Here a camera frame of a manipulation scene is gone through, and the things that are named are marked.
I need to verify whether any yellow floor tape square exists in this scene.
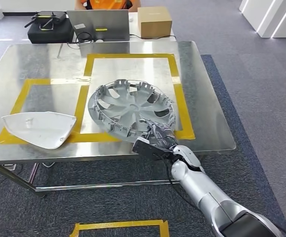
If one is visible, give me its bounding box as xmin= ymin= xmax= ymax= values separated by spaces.
xmin=69 ymin=220 xmax=171 ymax=237

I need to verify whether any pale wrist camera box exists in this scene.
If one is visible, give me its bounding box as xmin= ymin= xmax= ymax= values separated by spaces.
xmin=132 ymin=137 xmax=175 ymax=161

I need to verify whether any yellow bench tape square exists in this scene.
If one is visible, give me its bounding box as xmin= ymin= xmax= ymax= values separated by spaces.
xmin=0 ymin=78 xmax=122 ymax=145
xmin=75 ymin=53 xmax=196 ymax=143

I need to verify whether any person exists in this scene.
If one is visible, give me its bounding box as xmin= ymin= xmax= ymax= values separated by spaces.
xmin=74 ymin=0 xmax=142 ymax=12

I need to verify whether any black controller device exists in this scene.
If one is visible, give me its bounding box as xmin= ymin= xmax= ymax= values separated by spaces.
xmin=24 ymin=10 xmax=67 ymax=31

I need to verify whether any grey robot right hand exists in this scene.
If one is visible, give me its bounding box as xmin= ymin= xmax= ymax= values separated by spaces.
xmin=145 ymin=119 xmax=180 ymax=153

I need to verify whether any white plastic cover part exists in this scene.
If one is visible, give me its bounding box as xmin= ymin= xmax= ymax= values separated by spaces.
xmin=1 ymin=111 xmax=78 ymax=151

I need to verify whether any steel workbench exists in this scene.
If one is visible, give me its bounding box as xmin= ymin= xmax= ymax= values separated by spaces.
xmin=0 ymin=40 xmax=237 ymax=198

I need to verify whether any black equipment case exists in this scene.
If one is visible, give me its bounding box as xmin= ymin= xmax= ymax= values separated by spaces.
xmin=27 ymin=19 xmax=75 ymax=44

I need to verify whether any black desk cable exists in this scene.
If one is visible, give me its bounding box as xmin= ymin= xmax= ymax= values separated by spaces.
xmin=129 ymin=34 xmax=177 ymax=41

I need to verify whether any black laptop cable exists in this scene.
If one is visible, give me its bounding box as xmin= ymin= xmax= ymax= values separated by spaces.
xmin=66 ymin=32 xmax=94 ymax=50

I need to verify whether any cardboard box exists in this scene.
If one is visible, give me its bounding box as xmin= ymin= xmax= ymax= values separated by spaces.
xmin=137 ymin=6 xmax=173 ymax=39

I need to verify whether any grey equipment box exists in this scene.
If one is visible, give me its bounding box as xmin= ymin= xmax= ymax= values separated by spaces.
xmin=66 ymin=9 xmax=131 ymax=42

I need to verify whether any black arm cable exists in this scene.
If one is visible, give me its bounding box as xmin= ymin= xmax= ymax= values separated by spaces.
xmin=165 ymin=158 xmax=200 ymax=210

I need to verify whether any silver plastic wheel hubcap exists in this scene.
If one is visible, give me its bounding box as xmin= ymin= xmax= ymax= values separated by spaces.
xmin=88 ymin=79 xmax=177 ymax=144

